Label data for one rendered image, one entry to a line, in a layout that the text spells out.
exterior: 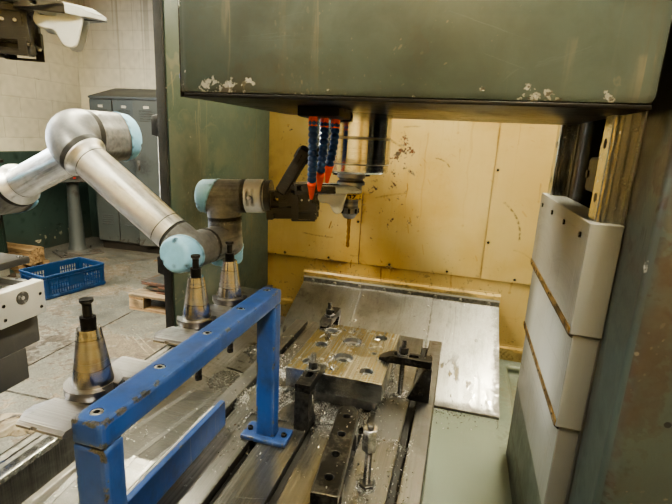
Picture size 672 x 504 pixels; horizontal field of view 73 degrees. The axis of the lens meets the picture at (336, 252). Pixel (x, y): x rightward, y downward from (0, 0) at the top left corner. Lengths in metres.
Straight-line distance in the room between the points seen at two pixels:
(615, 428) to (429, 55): 0.56
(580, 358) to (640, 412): 0.13
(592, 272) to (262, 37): 0.60
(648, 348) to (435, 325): 1.33
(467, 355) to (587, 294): 1.13
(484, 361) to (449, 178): 0.75
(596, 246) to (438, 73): 0.35
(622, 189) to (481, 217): 1.26
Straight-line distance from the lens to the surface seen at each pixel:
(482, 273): 2.05
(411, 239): 2.04
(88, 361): 0.60
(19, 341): 1.48
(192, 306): 0.76
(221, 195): 1.03
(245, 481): 0.95
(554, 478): 0.95
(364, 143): 0.93
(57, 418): 0.59
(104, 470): 0.57
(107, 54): 6.99
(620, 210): 0.79
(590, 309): 0.80
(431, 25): 0.67
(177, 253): 0.93
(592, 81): 0.67
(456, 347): 1.90
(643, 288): 0.70
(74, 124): 1.13
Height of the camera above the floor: 1.52
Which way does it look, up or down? 14 degrees down
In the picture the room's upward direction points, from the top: 3 degrees clockwise
